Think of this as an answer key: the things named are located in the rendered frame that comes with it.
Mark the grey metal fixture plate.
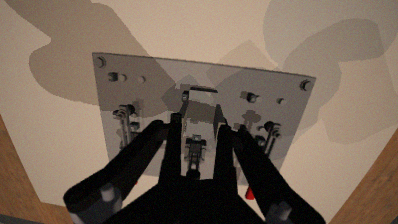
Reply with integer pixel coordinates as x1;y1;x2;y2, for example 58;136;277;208
92;52;317;172

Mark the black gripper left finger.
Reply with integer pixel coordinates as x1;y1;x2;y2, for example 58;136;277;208
63;101;188;224

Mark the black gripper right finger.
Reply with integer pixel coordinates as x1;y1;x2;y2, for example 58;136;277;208
211;104;326;224

